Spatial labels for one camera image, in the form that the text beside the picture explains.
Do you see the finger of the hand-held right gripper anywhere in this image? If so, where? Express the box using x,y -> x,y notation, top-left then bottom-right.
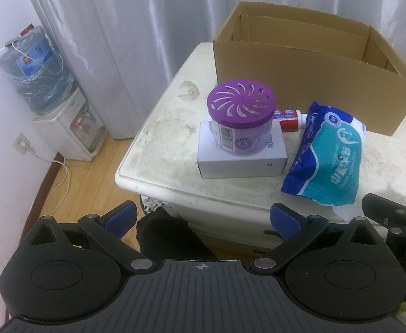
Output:
362,193 -> 406,230

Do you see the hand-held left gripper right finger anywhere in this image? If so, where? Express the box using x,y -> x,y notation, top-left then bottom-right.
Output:
252,202 -> 380,274

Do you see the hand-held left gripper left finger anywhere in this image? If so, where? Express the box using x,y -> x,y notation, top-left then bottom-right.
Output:
22,200 -> 154,274

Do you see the white rectangular box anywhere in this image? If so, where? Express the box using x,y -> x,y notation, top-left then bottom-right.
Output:
197,121 -> 288,180

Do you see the blue wet wipes pack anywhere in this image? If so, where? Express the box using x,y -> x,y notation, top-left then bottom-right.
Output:
280,101 -> 368,223

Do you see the red toothpaste tube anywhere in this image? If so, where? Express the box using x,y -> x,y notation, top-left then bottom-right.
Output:
273,109 -> 308,132

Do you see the purple air freshener jar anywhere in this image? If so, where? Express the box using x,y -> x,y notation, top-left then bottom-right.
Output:
206,80 -> 276,156

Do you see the brown cardboard box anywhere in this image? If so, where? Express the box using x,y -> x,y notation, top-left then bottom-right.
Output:
212,1 -> 406,137

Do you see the white round table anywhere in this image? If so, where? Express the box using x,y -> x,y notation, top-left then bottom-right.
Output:
115,42 -> 406,261

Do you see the white water dispenser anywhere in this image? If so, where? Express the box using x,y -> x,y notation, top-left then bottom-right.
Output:
31,88 -> 107,162

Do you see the blue water bottle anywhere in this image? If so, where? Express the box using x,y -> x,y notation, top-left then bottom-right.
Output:
0,25 -> 75,115

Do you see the white satin curtain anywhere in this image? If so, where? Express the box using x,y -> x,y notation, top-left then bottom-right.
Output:
17,0 -> 406,139

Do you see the white power cable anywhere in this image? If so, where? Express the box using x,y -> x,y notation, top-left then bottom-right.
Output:
26,142 -> 69,214

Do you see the white wall socket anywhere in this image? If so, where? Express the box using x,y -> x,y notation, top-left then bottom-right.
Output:
13,132 -> 34,155

